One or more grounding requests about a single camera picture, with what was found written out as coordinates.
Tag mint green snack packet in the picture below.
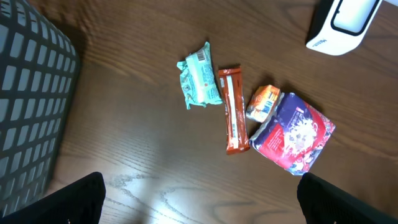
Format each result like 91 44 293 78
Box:
177 42 223 110

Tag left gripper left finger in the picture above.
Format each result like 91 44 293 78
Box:
1 172 106 224

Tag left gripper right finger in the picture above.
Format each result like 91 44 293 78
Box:
297 172 397 224

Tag purple red noodle packet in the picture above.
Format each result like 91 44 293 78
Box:
249 93 336 175

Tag orange snack bar wrapper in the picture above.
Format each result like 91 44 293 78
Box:
218 66 250 155

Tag small orange snack box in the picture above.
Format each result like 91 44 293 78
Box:
246 85 280 123

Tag grey plastic mesh basket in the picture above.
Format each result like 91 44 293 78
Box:
1 0 80 216

